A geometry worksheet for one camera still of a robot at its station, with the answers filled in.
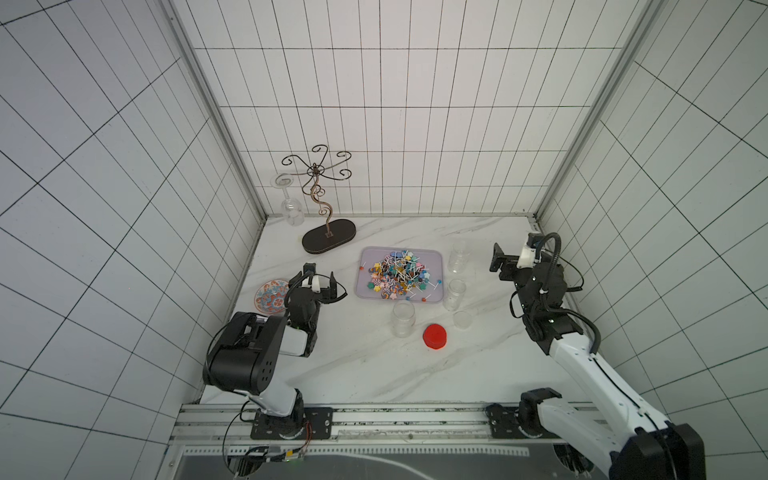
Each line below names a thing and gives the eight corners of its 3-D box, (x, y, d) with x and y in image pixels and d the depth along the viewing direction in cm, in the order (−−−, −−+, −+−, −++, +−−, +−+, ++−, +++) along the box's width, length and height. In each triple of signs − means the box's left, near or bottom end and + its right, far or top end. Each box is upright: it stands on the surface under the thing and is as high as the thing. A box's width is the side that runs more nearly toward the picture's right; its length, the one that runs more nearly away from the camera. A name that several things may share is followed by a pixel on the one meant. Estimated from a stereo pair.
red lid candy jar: (392, 337, 89) (393, 321, 80) (392, 317, 93) (393, 299, 84) (413, 337, 89) (416, 321, 80) (412, 317, 93) (414, 299, 84)
